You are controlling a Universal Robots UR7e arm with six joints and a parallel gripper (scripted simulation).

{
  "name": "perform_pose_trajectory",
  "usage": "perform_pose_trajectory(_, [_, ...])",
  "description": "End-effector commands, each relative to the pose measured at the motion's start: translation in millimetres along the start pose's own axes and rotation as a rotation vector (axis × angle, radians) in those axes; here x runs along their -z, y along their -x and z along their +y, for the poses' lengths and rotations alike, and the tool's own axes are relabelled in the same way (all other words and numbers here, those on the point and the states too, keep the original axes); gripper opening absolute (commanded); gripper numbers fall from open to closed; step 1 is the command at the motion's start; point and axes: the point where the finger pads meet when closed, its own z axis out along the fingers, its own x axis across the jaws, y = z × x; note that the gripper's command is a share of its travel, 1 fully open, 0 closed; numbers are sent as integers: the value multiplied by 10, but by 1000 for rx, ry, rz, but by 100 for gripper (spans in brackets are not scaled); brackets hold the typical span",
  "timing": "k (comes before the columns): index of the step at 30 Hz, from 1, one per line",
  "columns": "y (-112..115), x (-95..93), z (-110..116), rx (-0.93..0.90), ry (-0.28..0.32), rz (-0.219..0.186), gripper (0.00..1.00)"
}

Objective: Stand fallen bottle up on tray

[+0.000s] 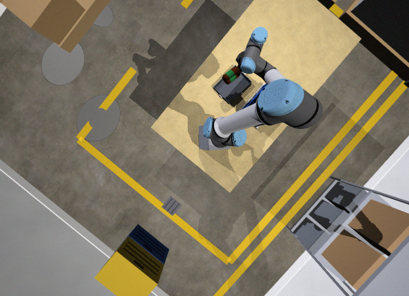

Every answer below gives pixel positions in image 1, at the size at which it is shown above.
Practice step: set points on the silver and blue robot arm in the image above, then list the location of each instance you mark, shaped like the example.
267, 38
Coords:
282, 101

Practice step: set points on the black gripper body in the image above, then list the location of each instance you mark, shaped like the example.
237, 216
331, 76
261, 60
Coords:
240, 57

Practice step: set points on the blue plastic crate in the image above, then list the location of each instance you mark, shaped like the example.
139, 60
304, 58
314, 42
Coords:
254, 99

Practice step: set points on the brown bottle with green label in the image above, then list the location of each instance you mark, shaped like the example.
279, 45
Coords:
231, 75

